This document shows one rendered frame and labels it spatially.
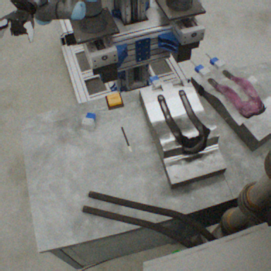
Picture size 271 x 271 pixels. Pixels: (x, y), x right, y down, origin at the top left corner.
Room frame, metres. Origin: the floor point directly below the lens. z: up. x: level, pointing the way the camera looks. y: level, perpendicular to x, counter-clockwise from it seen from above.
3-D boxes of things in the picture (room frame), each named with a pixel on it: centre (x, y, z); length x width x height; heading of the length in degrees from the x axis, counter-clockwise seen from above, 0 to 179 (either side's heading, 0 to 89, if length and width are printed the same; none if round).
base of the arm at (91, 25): (1.34, 0.18, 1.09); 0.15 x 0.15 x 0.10
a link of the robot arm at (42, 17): (1.10, 0.34, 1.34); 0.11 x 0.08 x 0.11; 81
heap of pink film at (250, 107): (0.94, -0.54, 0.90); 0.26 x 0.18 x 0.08; 30
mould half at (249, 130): (0.95, -0.55, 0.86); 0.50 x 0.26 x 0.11; 30
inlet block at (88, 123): (0.90, 0.20, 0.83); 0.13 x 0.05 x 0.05; 164
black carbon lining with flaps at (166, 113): (0.80, -0.23, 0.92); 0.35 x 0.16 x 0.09; 13
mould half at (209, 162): (0.78, -0.22, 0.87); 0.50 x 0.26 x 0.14; 13
